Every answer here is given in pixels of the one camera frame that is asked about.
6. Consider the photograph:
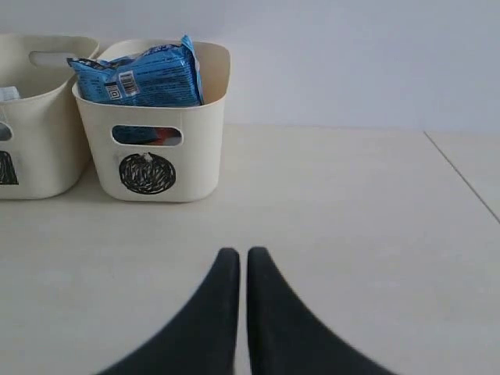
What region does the orange noodle packet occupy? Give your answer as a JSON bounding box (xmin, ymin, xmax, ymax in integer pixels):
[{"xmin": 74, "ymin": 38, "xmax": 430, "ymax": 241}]
[{"xmin": 152, "ymin": 127, "xmax": 183, "ymax": 147}]

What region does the cream bin circle mark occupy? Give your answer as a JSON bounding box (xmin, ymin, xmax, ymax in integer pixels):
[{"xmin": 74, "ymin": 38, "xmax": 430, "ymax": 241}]
[{"xmin": 72, "ymin": 41, "xmax": 230, "ymax": 202}]

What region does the cream bin square mark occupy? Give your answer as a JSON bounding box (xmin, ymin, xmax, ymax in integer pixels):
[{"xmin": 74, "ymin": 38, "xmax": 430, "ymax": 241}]
[{"xmin": 1, "ymin": 34, "xmax": 99, "ymax": 200}]

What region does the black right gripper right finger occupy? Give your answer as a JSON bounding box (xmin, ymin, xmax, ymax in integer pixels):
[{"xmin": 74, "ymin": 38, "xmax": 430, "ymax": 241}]
[{"xmin": 246, "ymin": 247, "xmax": 391, "ymax": 374}]

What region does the blue noodle packet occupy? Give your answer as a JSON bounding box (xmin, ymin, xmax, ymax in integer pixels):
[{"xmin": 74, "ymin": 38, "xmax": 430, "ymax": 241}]
[{"xmin": 66, "ymin": 35, "xmax": 204, "ymax": 108}]

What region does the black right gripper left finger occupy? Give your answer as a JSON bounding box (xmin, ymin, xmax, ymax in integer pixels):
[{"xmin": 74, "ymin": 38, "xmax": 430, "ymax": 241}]
[{"xmin": 102, "ymin": 248, "xmax": 240, "ymax": 374}]

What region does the white blue milk carton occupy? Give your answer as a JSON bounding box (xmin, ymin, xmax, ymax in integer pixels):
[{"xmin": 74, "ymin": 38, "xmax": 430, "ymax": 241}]
[{"xmin": 0, "ymin": 86, "xmax": 20, "ymax": 102}]

